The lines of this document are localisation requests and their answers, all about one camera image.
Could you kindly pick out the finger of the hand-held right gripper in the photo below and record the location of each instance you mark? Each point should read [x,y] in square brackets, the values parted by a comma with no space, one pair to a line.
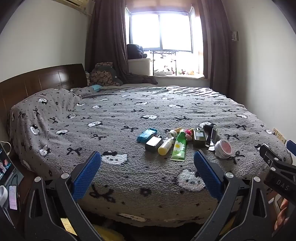
[291,146]
[270,155]

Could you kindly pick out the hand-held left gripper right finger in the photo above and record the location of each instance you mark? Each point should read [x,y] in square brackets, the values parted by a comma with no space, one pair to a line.
[208,177]

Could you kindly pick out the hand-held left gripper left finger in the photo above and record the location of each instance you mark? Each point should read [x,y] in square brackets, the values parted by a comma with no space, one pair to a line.
[87,176]

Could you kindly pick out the round tin with pink lid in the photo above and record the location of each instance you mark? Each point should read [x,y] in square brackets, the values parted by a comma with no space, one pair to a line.
[223,148]

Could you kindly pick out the dark green bottle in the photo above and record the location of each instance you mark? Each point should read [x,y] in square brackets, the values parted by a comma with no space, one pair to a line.
[198,139]

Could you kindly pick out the green daisy print tube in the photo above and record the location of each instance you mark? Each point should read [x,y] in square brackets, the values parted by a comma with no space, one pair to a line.
[179,148]

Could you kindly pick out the pink plush toy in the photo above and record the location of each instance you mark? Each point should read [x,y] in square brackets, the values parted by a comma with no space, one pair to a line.
[188,134]

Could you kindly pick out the black cylindrical container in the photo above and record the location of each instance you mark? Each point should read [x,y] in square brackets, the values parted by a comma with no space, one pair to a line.
[208,127]

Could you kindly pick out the yellow and white bottle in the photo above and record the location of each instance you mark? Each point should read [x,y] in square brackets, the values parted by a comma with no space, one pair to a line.
[164,148]

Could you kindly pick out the small white jar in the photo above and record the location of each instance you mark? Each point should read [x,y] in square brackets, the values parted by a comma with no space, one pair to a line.
[172,134]

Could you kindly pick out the yellow tube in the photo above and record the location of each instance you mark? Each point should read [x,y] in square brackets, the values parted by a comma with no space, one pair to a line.
[178,129]

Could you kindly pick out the black rectangular bottle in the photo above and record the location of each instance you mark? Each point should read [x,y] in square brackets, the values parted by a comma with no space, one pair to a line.
[152,144]

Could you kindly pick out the blue wet wipes packet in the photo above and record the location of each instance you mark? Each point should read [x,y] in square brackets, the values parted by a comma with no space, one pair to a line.
[145,135]

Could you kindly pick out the person's right hand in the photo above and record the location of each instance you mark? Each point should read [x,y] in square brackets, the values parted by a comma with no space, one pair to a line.
[283,214]

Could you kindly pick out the grey printed blanket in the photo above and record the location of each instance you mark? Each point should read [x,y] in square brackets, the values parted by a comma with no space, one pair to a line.
[143,178]

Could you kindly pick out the wooden nightstand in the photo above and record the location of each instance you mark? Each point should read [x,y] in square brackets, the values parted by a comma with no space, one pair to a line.
[23,192]

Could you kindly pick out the smartphone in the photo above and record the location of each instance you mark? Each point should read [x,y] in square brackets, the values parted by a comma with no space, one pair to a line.
[13,197]

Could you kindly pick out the tablet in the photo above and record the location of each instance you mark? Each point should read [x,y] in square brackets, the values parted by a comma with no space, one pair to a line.
[5,164]

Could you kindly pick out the grey patterned pillow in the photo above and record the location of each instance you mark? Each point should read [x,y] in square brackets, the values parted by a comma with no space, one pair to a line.
[81,91]

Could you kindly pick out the white round object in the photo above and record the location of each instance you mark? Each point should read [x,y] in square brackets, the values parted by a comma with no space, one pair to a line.
[2,195]

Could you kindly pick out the teal packet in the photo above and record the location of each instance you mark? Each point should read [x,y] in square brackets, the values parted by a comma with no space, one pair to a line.
[96,87]

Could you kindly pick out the brown patterned cushion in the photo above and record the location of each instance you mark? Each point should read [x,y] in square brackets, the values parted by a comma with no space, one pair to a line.
[101,76]

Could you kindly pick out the row of small figurines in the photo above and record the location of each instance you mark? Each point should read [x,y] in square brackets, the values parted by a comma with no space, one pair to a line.
[188,72]

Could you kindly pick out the brown wooden headboard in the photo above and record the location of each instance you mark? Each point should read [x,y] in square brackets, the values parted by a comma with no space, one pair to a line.
[34,81]

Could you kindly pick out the dark grey blanket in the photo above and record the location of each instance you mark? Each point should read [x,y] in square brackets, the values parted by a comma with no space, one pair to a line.
[141,79]

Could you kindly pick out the white tray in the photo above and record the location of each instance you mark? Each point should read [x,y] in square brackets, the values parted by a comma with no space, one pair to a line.
[161,73]

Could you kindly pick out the white storage box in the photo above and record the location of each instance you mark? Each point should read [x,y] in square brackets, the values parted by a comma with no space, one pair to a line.
[140,66]

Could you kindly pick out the brown curtain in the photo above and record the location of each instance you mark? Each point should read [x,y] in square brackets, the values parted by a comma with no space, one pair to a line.
[106,34]
[215,46]

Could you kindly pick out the metal drying rack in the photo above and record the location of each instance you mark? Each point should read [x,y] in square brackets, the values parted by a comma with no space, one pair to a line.
[164,52]

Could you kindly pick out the dark clothes pile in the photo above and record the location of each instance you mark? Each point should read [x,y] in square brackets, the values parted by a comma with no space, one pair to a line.
[135,51]

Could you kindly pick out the window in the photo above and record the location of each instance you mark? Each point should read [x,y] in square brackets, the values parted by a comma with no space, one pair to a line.
[161,30]

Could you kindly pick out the air conditioner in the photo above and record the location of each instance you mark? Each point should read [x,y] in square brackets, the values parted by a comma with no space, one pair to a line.
[74,3]

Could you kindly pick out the wall socket strip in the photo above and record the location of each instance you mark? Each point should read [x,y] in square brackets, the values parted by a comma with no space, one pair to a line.
[278,134]

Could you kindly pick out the wall switch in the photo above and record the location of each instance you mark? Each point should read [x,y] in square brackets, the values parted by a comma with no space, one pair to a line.
[235,36]

